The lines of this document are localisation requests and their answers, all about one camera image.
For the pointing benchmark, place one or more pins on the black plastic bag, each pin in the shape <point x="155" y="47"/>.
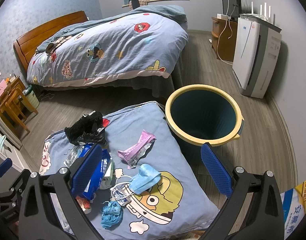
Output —
<point x="88" y="129"/>

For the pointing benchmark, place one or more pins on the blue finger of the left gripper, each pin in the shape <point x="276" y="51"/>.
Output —
<point x="5" y="166"/>

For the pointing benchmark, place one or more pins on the white wifi router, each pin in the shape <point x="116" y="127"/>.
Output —
<point x="265" y="12"/>

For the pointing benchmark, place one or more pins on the white green medicine box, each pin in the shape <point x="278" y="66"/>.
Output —
<point x="108" y="176"/>

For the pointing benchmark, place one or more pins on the small printed blister wrapper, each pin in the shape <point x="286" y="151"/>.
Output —
<point x="119" y="192"/>

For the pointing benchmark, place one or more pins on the blue face mask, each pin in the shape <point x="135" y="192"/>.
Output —
<point x="146" y="178"/>

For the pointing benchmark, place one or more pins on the blue cartoon pillow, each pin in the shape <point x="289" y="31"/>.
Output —
<point x="176" y="204"/>

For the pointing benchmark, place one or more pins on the small green white bin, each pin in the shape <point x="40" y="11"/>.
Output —
<point x="31" y="96"/>

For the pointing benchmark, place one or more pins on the yellow rim teal trash bin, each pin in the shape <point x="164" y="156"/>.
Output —
<point x="200" y="114"/>

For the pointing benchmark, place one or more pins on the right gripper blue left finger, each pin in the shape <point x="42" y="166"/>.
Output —
<point x="83" y="168"/>

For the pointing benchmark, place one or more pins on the wooden bed headboard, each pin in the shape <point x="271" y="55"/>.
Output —
<point x="25" y="46"/>

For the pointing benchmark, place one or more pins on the red white small wrapper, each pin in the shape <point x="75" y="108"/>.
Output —
<point x="84" y="204"/>

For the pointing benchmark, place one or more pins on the blue white printed bag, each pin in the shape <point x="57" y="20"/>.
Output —
<point x="294" y="208"/>

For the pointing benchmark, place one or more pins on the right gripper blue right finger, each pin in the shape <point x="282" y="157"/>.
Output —
<point x="217" y="170"/>

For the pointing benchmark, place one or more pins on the black monitor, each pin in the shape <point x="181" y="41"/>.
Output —
<point x="232" y="8"/>

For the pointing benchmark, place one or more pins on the clear crumpled plastic wrapper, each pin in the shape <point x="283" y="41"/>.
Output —
<point x="74" y="153"/>

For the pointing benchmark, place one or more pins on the wooden tv cabinet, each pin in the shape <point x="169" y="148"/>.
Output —
<point x="224" y="35"/>

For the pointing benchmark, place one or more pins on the purple snack wrapper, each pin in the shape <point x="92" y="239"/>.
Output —
<point x="132" y="155"/>

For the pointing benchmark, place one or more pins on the white air purifier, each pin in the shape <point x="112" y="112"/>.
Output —
<point x="256" y="54"/>

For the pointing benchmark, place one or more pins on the wooden nightstand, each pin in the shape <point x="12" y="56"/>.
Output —
<point x="14" y="106"/>

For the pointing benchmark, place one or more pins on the blue cartoon duvet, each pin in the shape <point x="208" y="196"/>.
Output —
<point x="119" y="50"/>

